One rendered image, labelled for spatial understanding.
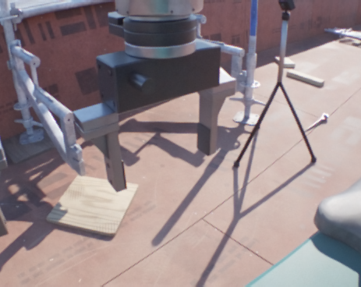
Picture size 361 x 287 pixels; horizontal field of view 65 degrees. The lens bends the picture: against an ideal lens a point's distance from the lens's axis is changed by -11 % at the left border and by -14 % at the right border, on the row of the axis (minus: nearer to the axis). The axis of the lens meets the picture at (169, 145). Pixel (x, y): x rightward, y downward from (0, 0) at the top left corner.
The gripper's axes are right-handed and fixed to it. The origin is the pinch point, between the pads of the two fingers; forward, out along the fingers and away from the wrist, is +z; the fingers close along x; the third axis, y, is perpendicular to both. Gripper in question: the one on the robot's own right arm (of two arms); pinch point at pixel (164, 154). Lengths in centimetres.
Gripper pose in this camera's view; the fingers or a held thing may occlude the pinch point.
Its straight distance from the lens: 39.8
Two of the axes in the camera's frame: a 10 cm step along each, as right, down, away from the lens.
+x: 8.4, -3.0, 4.5
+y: 5.4, 4.3, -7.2
